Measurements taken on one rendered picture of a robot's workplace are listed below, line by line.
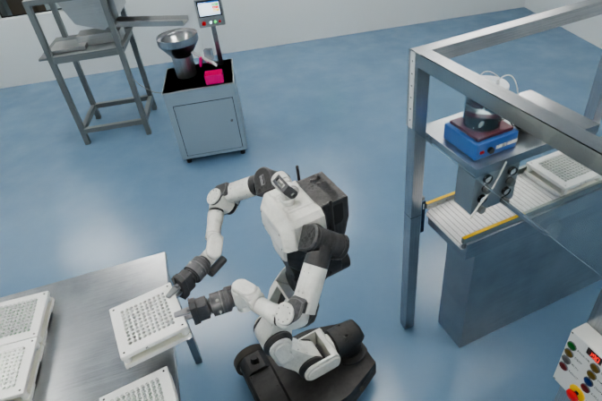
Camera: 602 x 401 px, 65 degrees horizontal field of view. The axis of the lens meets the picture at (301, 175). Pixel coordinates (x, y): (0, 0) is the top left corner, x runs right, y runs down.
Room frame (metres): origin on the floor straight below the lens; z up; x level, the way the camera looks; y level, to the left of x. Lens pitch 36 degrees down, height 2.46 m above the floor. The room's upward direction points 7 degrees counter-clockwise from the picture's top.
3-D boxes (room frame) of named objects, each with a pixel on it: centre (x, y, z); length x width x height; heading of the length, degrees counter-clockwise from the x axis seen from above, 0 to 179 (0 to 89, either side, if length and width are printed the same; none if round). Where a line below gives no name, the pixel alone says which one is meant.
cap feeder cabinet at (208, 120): (4.04, 0.81, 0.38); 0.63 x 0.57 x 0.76; 94
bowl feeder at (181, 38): (4.09, 0.86, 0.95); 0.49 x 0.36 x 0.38; 94
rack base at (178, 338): (1.14, 0.64, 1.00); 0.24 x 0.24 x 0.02; 24
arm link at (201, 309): (1.16, 0.42, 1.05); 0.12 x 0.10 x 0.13; 106
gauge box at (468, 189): (1.47, -0.75, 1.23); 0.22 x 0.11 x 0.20; 109
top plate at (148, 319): (1.14, 0.64, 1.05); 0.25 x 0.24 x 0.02; 24
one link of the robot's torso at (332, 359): (1.40, 0.05, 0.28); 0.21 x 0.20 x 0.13; 114
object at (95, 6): (4.51, 1.61, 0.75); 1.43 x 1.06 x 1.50; 94
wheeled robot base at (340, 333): (1.39, 0.08, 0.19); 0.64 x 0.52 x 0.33; 114
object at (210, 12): (4.20, 0.61, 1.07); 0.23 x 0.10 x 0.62; 94
